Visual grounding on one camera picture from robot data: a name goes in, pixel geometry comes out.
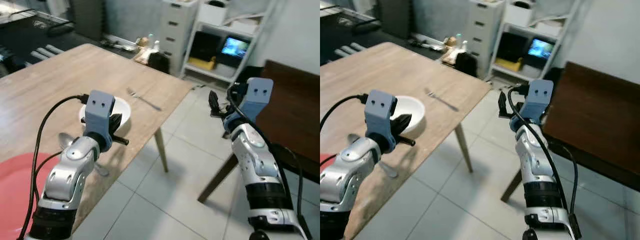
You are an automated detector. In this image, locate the white bowl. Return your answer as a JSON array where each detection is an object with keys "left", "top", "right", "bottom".
[
  {"left": 79, "top": 96, "right": 132, "bottom": 132},
  {"left": 387, "top": 95, "right": 426, "bottom": 135}
]

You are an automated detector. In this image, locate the silver metal fork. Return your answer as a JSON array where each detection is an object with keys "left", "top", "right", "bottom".
[
  {"left": 424, "top": 87, "right": 460, "bottom": 112},
  {"left": 126, "top": 87, "right": 163, "bottom": 112}
]

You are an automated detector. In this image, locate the yellow box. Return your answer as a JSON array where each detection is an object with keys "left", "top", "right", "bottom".
[
  {"left": 495, "top": 57, "right": 523, "bottom": 72},
  {"left": 187, "top": 56, "right": 217, "bottom": 71}
]

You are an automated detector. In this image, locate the light wooden table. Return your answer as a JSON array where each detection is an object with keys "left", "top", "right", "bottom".
[
  {"left": 320, "top": 42, "right": 492, "bottom": 240},
  {"left": 0, "top": 43, "right": 194, "bottom": 236}
]

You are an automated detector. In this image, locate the black bag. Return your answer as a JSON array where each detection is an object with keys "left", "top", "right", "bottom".
[
  {"left": 147, "top": 51, "right": 171, "bottom": 75},
  {"left": 455, "top": 51, "right": 478, "bottom": 78}
]

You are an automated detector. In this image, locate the black case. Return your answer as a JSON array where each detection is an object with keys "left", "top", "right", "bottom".
[
  {"left": 497, "top": 32, "right": 530, "bottom": 62},
  {"left": 190, "top": 31, "right": 223, "bottom": 63}
]

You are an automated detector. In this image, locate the black monitor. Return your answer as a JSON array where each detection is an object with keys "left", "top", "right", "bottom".
[
  {"left": 522, "top": 37, "right": 557, "bottom": 70},
  {"left": 216, "top": 36, "right": 252, "bottom": 68}
]

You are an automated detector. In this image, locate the dark brown wooden table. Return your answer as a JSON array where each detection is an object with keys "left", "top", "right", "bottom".
[
  {"left": 197, "top": 60, "right": 321, "bottom": 203},
  {"left": 501, "top": 61, "right": 640, "bottom": 203}
]

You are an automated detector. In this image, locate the white drawer cabinet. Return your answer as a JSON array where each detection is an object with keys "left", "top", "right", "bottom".
[
  {"left": 465, "top": 0, "right": 506, "bottom": 78},
  {"left": 160, "top": 0, "right": 199, "bottom": 76}
]

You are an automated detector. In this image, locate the red plate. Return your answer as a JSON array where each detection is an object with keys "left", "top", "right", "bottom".
[
  {"left": 320, "top": 153, "right": 337, "bottom": 173},
  {"left": 0, "top": 152, "right": 60, "bottom": 240}
]

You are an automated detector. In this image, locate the white storage box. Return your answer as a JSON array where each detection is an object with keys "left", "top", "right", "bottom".
[
  {"left": 505, "top": 2, "right": 536, "bottom": 27},
  {"left": 197, "top": 2, "right": 231, "bottom": 26}
]

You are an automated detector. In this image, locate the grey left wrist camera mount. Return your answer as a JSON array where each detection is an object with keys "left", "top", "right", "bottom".
[
  {"left": 364, "top": 90, "right": 398, "bottom": 141},
  {"left": 84, "top": 90, "right": 117, "bottom": 140}
]

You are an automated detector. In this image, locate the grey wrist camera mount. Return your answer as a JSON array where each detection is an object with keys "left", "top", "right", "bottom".
[
  {"left": 364, "top": 90, "right": 398, "bottom": 141},
  {"left": 84, "top": 90, "right": 117, "bottom": 140},
  {"left": 222, "top": 77, "right": 274, "bottom": 133},
  {"left": 510, "top": 79, "right": 554, "bottom": 133}
]

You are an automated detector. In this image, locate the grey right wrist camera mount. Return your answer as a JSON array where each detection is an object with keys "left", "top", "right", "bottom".
[
  {"left": 222, "top": 77, "right": 274, "bottom": 133},
  {"left": 510, "top": 79, "right": 554, "bottom": 133}
]

